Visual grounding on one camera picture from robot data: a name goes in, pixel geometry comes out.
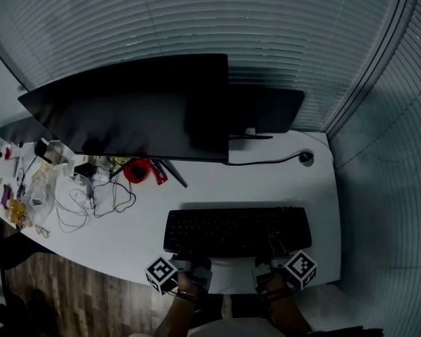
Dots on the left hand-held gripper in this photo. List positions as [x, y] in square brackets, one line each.
[161, 270]

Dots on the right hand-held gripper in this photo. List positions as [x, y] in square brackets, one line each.
[300, 267]

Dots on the black keyboard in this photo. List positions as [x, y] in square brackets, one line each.
[231, 225]

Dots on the person's right forearm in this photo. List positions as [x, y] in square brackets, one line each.
[287, 311]

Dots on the person's left forearm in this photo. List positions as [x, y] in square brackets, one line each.
[177, 314]

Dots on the white desk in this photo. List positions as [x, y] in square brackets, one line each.
[259, 184]

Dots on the red snack packet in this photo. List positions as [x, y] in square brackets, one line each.
[159, 174]

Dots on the person's light shirt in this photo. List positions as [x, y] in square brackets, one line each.
[231, 328]

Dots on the red plastic cup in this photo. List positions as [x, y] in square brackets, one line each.
[137, 170]

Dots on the black power adapter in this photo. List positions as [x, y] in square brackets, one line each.
[84, 170]

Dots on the black monitor with rounded corners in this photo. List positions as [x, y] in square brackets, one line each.
[266, 112]

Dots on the clear eyeglasses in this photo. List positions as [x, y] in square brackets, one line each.
[43, 231]

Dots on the large black monitor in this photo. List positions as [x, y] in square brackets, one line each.
[133, 114]

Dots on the clear plastic bag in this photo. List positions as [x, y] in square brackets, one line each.
[38, 195]

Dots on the clear plastic container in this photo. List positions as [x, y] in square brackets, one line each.
[60, 153]

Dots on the yellow snack packet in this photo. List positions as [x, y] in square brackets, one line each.
[17, 211]

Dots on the black office chair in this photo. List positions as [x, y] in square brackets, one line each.
[7, 251]

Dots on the purple packet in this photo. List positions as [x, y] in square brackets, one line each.
[6, 197]

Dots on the small red object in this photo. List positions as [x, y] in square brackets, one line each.
[8, 152]

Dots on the small black monitor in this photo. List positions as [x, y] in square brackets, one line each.
[21, 130]

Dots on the grey window blinds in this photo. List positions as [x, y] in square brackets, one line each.
[231, 19]

